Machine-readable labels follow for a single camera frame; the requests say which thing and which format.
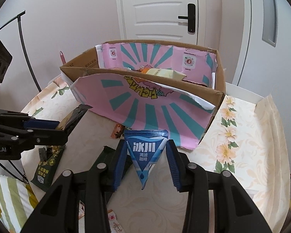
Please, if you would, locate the blue triangular coffee packet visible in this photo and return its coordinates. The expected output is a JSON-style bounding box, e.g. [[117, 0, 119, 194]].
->
[[124, 130, 169, 190]]

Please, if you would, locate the dark green snack packet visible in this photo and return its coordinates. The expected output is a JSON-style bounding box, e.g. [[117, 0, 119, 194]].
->
[[92, 145, 134, 190]]

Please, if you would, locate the green yellow cracker packet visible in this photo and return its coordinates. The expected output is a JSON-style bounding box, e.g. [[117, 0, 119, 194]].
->
[[31, 145, 66, 192]]

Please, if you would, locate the orange small snack packet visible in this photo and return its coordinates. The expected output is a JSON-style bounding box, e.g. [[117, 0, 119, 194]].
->
[[111, 123, 126, 139]]

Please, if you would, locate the white red snack sachet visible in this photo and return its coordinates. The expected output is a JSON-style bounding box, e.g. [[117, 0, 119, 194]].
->
[[108, 209, 120, 233]]

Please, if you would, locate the striped green bedding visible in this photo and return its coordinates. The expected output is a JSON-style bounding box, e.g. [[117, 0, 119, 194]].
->
[[0, 175, 39, 232]]

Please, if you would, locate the pink stick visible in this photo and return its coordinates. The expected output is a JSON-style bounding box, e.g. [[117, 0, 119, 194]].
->
[[60, 51, 66, 65]]

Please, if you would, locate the cardboard box with pink lining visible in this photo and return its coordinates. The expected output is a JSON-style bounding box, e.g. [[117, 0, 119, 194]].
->
[[60, 39, 226, 150]]

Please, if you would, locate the pale yellow snack packet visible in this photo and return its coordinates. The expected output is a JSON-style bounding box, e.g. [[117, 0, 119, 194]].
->
[[146, 68, 187, 81]]

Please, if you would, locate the white door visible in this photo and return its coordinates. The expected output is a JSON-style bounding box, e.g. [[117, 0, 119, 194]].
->
[[116, 0, 206, 46]]

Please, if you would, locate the black curved cable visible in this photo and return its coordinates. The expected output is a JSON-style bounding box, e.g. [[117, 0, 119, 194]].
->
[[0, 10, 42, 93]]

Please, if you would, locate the black door handle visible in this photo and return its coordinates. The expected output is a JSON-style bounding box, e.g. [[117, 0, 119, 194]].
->
[[178, 3, 196, 33]]

